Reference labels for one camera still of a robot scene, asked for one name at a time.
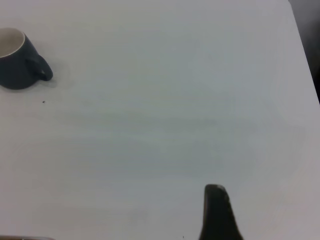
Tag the grey metal frame bar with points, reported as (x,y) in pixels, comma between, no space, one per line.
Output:
(25,238)

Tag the dark blue-grey ceramic mug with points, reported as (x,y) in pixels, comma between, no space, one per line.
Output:
(17,72)

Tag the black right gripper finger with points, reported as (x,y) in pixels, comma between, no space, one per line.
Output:
(217,217)

